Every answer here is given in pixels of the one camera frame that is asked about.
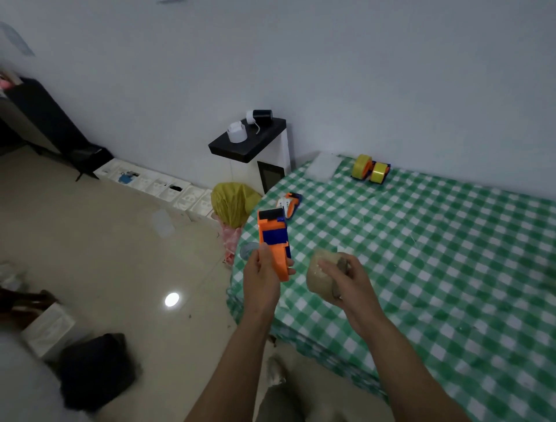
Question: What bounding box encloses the green checkered tablecloth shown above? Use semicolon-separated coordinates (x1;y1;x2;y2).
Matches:
225;154;556;422

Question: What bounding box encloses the brown tape roll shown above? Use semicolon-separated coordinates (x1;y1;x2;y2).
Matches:
306;248;350;303

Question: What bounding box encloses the white foam pad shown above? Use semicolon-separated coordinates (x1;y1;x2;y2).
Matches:
303;152;344;181

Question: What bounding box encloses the white cabinet with black top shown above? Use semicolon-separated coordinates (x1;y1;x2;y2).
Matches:
208;117;291;197

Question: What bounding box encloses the pink plastic bag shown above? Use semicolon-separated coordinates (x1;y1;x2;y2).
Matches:
221;224;242;267

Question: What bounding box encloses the person's left forearm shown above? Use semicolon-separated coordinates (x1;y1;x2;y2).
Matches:
184;308;279;422

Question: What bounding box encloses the yellow plastic bag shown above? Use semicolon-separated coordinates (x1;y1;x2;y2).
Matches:
210;182;262;229

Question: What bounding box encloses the person's left hand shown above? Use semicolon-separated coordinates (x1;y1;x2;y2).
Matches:
242;243;296;321

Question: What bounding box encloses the white board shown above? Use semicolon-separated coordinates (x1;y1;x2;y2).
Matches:
0;334;87;422

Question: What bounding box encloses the row of white boxes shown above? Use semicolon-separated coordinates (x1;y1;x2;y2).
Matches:
93;158;218;223

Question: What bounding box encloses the orange blue tape dispenser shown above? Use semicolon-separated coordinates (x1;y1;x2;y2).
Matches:
370;161;392;185
350;154;375;181
257;208;292;282
277;192;303;220

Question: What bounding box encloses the black chair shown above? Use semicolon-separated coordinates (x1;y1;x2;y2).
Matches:
8;78;115;181

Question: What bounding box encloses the person's left grey shoe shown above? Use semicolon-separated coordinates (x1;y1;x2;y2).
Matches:
265;356;287;388

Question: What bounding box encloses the person's right hand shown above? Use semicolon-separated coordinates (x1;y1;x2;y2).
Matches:
317;252;387;336

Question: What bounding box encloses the white carton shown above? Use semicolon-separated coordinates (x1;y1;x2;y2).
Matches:
21;303;77;359

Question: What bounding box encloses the person's right forearm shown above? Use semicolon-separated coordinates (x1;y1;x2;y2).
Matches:
360;312;472;422

